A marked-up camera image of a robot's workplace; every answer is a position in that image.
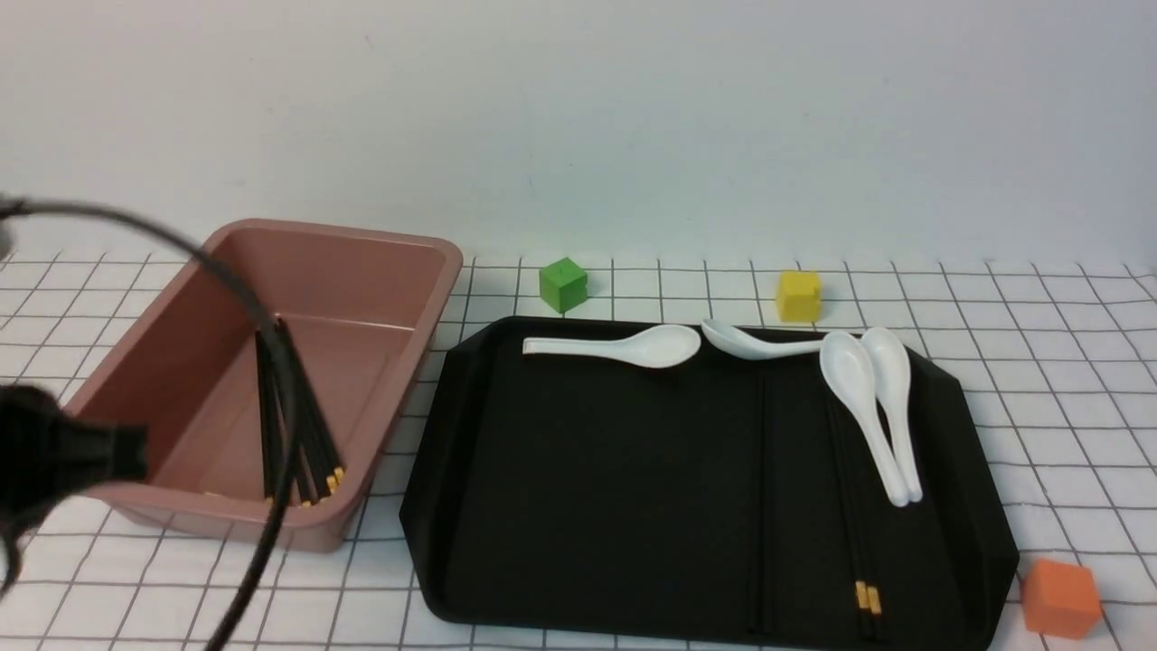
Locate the pink plastic bin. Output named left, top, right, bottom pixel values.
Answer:
left=69, top=219, right=463, bottom=552

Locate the black chopstick in bin middle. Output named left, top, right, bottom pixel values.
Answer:
left=261, top=334, right=314, bottom=508

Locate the black plastic tray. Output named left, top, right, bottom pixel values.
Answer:
left=400, top=317, right=1020, bottom=650

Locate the white spoon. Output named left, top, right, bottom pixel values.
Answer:
left=700, top=318, right=823, bottom=360
left=821, top=331, right=909, bottom=506
left=861, top=328, right=923, bottom=503
left=522, top=325, right=702, bottom=368

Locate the white spoon front right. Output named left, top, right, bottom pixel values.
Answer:
left=821, top=331, right=909, bottom=506

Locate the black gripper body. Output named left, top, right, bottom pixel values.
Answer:
left=1, top=384, right=148, bottom=593

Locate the green cube block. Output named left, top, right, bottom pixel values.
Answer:
left=539, top=257, right=589, bottom=315

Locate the white spoon centre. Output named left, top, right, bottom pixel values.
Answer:
left=700, top=318, right=823, bottom=360

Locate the white spoon far right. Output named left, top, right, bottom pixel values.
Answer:
left=861, top=328, right=923, bottom=503

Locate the yellow cube block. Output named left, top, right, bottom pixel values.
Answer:
left=776, top=271, right=823, bottom=323

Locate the black chopstick in bin right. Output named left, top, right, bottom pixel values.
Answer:
left=277, top=317, right=344, bottom=495

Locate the orange cube block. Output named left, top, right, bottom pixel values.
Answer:
left=1020, top=558, right=1101, bottom=639

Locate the black chopstick tray pair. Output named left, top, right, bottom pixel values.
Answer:
left=825, top=404, right=875, bottom=642
left=290, top=360, right=334, bottom=505

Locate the white spoon far left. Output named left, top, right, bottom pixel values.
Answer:
left=522, top=325, right=702, bottom=368

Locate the black cable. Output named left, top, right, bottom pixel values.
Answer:
left=0, top=197, right=305, bottom=651

